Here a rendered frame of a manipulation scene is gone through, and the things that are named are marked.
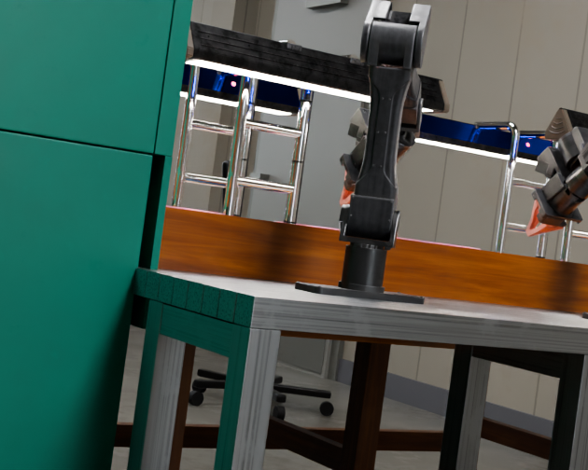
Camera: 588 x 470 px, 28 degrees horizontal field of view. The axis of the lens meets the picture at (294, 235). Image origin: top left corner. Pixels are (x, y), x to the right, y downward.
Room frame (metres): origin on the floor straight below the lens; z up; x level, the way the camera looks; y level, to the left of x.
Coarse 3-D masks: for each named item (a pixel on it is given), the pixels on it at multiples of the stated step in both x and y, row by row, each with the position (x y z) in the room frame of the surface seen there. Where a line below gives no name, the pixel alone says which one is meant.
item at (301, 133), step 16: (288, 48) 2.26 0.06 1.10; (240, 80) 2.41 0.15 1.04; (240, 96) 2.40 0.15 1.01; (304, 96) 2.48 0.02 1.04; (240, 112) 2.40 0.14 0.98; (304, 112) 2.48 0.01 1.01; (240, 128) 2.40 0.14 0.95; (256, 128) 2.42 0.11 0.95; (272, 128) 2.44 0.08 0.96; (288, 128) 2.46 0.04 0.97; (304, 128) 2.48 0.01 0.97; (240, 144) 2.40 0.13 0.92; (304, 144) 2.49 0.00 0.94; (240, 160) 2.41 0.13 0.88; (240, 176) 2.42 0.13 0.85; (288, 192) 2.48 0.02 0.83; (224, 208) 2.40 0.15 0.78; (288, 208) 2.48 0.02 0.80
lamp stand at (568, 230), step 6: (570, 222) 2.92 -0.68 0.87; (564, 228) 2.93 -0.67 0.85; (570, 228) 2.92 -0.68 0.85; (564, 234) 2.92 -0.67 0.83; (570, 234) 2.92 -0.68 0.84; (576, 234) 2.93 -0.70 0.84; (582, 234) 2.94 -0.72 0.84; (564, 240) 2.92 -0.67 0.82; (570, 240) 2.92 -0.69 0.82; (564, 246) 2.92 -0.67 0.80; (570, 246) 2.92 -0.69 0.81; (564, 252) 2.92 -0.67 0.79; (564, 258) 2.92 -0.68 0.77
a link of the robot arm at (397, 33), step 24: (384, 24) 1.73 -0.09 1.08; (408, 24) 1.74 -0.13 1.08; (384, 48) 1.72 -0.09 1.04; (408, 48) 1.72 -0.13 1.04; (384, 72) 1.73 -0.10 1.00; (408, 72) 1.72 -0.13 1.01; (384, 96) 1.73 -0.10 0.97; (384, 120) 1.74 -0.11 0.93; (384, 144) 1.74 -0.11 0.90; (384, 168) 1.74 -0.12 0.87; (360, 192) 1.75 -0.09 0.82; (384, 192) 1.75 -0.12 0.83; (360, 216) 1.75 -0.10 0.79; (384, 216) 1.75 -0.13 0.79; (384, 240) 1.77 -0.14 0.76
